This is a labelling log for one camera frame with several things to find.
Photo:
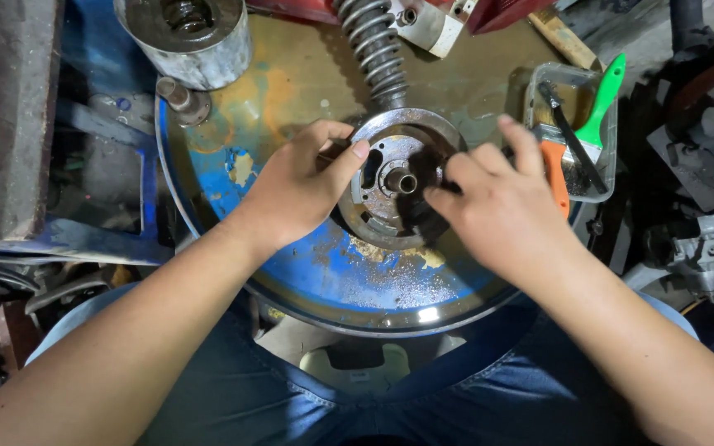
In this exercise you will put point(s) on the coil spring shock absorber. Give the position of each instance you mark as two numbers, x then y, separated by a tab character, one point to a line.
374	52

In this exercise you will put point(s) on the blue metal frame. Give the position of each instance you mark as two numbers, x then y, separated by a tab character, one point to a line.
109	186

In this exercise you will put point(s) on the blue rusty drum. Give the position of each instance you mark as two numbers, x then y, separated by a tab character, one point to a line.
307	93

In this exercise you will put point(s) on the white metal bracket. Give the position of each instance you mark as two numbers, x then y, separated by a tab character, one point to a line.
434	28

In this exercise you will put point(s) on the dark abrasive cloth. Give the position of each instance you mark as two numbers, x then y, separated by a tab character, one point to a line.
422	217

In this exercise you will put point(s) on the dark machine parts heap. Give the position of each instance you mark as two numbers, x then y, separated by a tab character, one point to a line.
698	124

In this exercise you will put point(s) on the person's left hand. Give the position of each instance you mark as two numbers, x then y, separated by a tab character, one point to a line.
292	189

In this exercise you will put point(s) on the brown worn block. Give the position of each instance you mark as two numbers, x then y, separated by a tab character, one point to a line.
4	117

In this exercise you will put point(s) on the red metal part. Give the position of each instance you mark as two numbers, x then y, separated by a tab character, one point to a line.
499	13

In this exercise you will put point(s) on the grey engine casing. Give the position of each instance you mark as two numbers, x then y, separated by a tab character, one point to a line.
713	257

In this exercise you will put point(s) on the person's right hand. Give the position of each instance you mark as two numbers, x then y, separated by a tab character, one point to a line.
506	210

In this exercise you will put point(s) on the white sandal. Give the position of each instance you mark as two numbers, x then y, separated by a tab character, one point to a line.
357	368

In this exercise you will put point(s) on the grey metal cylinder part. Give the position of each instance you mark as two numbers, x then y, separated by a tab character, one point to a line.
186	46

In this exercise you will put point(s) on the black flat tool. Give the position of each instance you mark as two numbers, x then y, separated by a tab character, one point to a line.
571	139

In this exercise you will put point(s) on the round metal flywheel rotor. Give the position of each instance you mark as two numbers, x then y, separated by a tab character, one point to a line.
388	145

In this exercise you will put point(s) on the clear plastic container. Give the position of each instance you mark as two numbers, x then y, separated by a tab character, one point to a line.
608	148

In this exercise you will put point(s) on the person's blue jeans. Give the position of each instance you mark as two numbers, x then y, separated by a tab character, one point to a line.
456	396

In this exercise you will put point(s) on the small metal shaft part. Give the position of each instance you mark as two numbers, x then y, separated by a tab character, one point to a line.
182	100

